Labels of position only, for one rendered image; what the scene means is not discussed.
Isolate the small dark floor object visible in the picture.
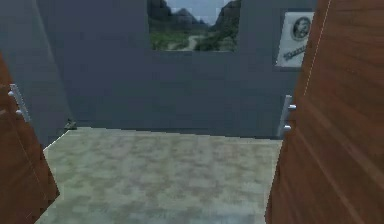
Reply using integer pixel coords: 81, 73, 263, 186
64, 118, 78, 131

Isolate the white portrait poster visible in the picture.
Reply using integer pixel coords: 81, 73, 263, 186
275, 11, 315, 68

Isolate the brown wooden door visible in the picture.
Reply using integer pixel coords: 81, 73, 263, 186
0, 53, 61, 224
264, 0, 384, 224

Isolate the mountain landscape wall picture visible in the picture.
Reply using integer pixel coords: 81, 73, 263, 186
146, 0, 242, 52

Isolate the silver door handle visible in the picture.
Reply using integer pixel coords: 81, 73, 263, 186
277, 94, 297, 138
7, 83, 31, 123

